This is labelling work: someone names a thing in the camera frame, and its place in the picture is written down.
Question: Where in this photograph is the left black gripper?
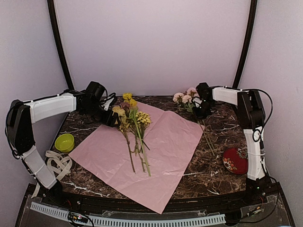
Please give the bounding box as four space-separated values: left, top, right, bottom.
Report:
81 102 120 127

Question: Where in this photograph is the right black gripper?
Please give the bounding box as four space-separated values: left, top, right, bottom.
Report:
193 100 216 121

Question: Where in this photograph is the yellow fuzzy poppy stem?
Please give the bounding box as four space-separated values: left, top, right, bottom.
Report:
123 93 151 176

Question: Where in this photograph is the pink rose flower stem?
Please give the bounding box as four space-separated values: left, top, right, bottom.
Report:
173 87 214 156

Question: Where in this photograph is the yellow daisy flower bunch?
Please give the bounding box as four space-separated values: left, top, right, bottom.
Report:
135 111 152 149

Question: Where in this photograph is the pink purple wrapping paper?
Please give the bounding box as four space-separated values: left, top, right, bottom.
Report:
70 103 203 213

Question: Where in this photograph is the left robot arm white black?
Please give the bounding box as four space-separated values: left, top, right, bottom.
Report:
5 81 120 206

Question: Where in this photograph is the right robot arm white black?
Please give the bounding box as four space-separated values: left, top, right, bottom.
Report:
191 82 266 181

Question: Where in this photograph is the lime green bowl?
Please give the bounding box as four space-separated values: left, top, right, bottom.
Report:
54 133 74 153

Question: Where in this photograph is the red floral dish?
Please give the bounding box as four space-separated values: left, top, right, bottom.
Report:
223 148 248 175

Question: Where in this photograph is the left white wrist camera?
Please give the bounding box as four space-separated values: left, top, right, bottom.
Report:
102 92 117 111

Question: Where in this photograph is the white ribbon strap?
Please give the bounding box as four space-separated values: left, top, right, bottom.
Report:
31 150 73 199

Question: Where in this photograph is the black front table rail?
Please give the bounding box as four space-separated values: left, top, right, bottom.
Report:
59 182 248 213

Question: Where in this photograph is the white slotted cable duct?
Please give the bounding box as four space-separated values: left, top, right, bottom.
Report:
30 202 226 227

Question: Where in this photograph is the right black frame post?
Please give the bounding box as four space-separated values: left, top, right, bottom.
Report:
232 0 258 88

